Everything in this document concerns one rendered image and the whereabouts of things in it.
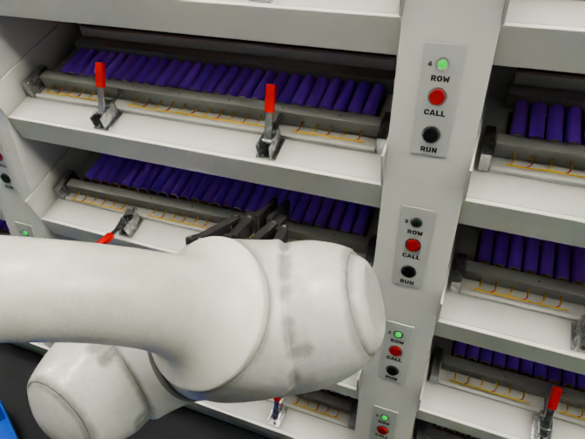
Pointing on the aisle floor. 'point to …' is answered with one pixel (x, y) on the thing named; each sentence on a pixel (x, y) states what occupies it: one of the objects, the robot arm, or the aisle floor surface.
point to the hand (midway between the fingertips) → (272, 216)
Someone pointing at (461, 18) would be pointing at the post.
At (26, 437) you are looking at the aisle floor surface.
